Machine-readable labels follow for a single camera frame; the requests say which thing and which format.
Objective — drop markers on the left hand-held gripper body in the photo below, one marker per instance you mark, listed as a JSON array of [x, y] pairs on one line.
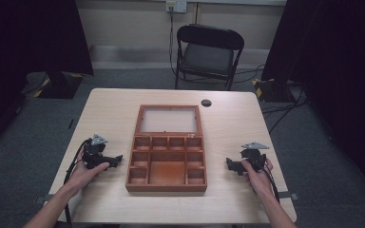
[[92, 151]]

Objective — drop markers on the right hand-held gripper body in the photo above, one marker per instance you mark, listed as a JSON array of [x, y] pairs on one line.
[[255, 157]]

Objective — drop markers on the brown wooden compartment box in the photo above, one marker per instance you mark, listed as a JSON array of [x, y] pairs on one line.
[[168, 164]]

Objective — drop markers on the person's right hand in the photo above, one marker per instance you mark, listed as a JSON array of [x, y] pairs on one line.
[[259, 181]]

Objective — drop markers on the person's left hand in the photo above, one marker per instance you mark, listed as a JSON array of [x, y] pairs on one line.
[[83, 175]]

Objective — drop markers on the small black stick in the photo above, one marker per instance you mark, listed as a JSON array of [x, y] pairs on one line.
[[71, 123]]

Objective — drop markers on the black stand base yellow tape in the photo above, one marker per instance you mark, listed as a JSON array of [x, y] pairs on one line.
[[57, 85], [271, 90]]

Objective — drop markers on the black folding chair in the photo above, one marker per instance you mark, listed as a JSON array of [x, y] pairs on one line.
[[207, 57]]

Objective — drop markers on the white wall socket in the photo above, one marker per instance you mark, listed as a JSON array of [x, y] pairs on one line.
[[176, 5]]

